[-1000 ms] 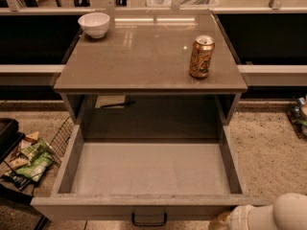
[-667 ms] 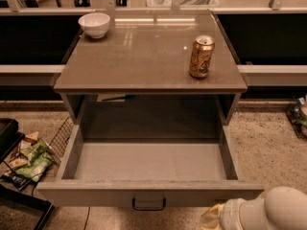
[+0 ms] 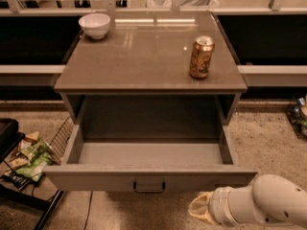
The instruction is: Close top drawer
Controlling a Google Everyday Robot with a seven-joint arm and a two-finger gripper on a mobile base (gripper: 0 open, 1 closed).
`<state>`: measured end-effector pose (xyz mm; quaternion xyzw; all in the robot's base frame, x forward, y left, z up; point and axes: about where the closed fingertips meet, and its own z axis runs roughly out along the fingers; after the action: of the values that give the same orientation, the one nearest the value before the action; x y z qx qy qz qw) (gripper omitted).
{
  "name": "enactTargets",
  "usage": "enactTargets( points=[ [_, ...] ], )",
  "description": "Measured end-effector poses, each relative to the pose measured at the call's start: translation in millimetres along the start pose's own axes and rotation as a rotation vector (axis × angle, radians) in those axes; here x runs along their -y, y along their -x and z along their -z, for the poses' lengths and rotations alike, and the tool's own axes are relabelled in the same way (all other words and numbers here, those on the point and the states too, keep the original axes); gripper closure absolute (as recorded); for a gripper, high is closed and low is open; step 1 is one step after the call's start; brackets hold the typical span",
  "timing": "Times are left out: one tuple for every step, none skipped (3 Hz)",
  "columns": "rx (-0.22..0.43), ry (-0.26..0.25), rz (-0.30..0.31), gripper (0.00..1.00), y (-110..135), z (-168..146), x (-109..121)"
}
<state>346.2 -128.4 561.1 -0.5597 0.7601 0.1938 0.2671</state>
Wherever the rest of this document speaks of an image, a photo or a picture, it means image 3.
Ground black tray stand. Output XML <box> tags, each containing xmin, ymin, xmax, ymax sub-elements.
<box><xmin>0</xmin><ymin>118</ymin><xmax>63</xmax><ymax>230</ymax></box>

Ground black wire basket left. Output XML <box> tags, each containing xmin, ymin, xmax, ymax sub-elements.
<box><xmin>49</xmin><ymin>118</ymin><xmax>74</xmax><ymax>164</ymax></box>

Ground black wire basket right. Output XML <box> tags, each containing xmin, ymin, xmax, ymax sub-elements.
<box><xmin>286</xmin><ymin>98</ymin><xmax>307</xmax><ymax>140</ymax></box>

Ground black drawer handle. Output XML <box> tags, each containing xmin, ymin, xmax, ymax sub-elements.
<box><xmin>132</xmin><ymin>181</ymin><xmax>166</xmax><ymax>194</ymax></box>

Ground green snack bag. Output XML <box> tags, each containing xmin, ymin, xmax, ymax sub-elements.
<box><xmin>15</xmin><ymin>139</ymin><xmax>54</xmax><ymax>182</ymax></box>

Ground black wire basket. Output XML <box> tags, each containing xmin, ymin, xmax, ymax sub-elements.
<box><xmin>286</xmin><ymin>98</ymin><xmax>307</xmax><ymax>140</ymax></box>
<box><xmin>49</xmin><ymin>118</ymin><xmax>74</xmax><ymax>164</ymax></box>

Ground clear plastic bin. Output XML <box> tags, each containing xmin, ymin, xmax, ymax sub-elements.
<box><xmin>146</xmin><ymin>0</ymin><xmax>220</xmax><ymax>8</ymax></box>

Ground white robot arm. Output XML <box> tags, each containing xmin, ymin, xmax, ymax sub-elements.
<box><xmin>188</xmin><ymin>174</ymin><xmax>307</xmax><ymax>228</ymax></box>

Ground white ceramic bowl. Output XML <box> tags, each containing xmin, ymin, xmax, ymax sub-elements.
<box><xmin>79</xmin><ymin>13</ymin><xmax>110</xmax><ymax>39</ymax></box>

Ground tan snack packet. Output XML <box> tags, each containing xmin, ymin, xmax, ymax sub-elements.
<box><xmin>24</xmin><ymin>131</ymin><xmax>39</xmax><ymax>144</ymax></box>

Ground dark blue snack bag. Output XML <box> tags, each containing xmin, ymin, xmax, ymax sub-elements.
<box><xmin>1</xmin><ymin>171</ymin><xmax>31</xmax><ymax>190</ymax></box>

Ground grey top drawer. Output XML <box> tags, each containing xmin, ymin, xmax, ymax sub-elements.
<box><xmin>42</xmin><ymin>122</ymin><xmax>258</xmax><ymax>194</ymax></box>

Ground gold soda can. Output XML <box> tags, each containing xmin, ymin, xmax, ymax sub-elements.
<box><xmin>189</xmin><ymin>35</ymin><xmax>215</xmax><ymax>79</ymax></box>

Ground grey cabinet with glossy top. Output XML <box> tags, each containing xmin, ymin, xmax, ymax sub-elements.
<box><xmin>55</xmin><ymin>11</ymin><xmax>247</xmax><ymax>140</ymax></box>

